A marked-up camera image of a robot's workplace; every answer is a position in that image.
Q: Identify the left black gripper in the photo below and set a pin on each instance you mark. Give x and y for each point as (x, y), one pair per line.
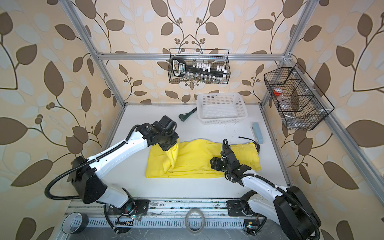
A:
(176, 137)

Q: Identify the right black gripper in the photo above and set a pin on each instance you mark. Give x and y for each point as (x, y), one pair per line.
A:
(216, 162)

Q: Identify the yellow trousers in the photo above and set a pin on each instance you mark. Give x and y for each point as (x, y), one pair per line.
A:
(186, 160)

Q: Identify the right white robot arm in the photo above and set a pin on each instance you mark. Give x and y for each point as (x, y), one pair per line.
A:
(288, 207)

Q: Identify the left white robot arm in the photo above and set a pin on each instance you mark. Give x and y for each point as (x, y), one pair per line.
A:
(86, 174)

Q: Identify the dark green pipe wrench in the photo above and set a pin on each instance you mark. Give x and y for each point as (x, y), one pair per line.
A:
(184, 117)

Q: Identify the light blue stapler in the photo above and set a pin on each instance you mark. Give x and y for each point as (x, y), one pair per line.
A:
(257, 133)

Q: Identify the white plastic laundry basket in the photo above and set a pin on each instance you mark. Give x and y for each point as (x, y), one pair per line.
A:
(221, 108)

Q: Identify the clear tape roll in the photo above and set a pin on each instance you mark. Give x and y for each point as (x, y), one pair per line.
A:
(195, 221)

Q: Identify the black tool in basket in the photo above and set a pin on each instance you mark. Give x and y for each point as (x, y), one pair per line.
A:
(180, 68)

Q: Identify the red item in basket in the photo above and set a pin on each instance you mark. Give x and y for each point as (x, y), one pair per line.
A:
(277, 92)

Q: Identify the black tape roll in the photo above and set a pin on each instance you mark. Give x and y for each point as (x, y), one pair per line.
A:
(75, 223)

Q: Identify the black wire basket back wall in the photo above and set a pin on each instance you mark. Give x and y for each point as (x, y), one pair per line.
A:
(215, 57)

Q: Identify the black wire basket wall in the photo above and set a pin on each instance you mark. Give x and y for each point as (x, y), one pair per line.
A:
(215, 57)
(303, 104)

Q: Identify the black wire basket right wall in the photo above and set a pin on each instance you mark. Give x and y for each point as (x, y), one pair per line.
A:
(303, 104)

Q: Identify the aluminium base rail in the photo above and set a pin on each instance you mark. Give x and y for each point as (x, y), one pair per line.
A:
(164, 213)

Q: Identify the aluminium frame post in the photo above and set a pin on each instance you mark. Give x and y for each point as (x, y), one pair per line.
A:
(278, 77)

